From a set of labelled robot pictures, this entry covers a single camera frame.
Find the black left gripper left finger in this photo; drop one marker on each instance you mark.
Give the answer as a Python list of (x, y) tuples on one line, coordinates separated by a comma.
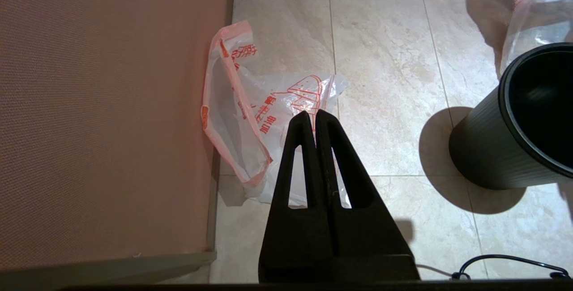
[(295, 241)]

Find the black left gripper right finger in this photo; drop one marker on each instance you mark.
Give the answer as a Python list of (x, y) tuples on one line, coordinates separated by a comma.
[(367, 241)]

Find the empty white red-printed trash bag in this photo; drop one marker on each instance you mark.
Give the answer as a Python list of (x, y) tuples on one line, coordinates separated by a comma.
[(233, 116)]

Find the grey skirting board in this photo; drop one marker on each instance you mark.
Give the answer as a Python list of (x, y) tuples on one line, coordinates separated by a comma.
[(112, 271)]

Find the white red-printed trash bag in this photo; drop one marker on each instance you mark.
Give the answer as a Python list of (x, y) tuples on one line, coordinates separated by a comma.
[(233, 116), (537, 13)]

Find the black round trash bin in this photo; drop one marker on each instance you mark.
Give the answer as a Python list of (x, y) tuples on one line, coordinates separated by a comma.
[(488, 147)]

